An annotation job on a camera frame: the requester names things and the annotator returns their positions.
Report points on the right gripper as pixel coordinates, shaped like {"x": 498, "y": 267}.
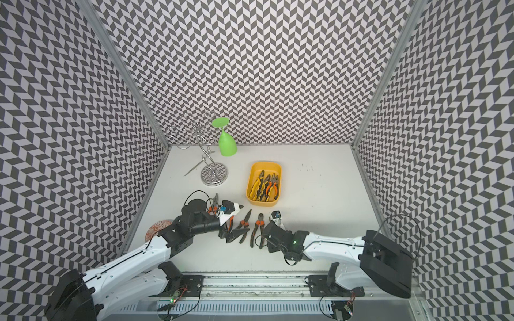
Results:
{"x": 272, "y": 248}

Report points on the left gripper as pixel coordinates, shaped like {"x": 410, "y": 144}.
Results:
{"x": 231, "y": 236}

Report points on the orange black long-nose pliers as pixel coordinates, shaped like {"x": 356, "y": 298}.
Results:
{"x": 259, "y": 225}

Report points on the yellow black pliers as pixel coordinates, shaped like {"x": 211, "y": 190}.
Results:
{"x": 256, "y": 185}

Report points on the orange grey pliers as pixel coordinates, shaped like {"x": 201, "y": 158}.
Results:
{"x": 273, "y": 189}

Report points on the yellow storage box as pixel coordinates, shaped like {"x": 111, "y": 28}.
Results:
{"x": 264, "y": 184}

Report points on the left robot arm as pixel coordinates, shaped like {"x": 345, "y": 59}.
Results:
{"x": 141, "y": 273}

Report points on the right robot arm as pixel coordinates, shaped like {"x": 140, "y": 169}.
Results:
{"x": 372, "y": 260}

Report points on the green plastic wine glass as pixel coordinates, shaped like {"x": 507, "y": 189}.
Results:
{"x": 226, "y": 142}

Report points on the chrome glass holder stand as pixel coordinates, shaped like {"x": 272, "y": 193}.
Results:
{"x": 213, "y": 173}

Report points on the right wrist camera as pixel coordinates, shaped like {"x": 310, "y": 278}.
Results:
{"x": 276, "y": 217}

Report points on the aluminium front rail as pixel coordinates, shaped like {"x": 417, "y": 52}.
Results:
{"x": 216, "y": 286}

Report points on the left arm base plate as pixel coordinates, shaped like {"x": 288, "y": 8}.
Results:
{"x": 179, "y": 286}

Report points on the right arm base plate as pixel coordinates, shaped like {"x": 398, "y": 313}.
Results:
{"x": 324, "y": 285}

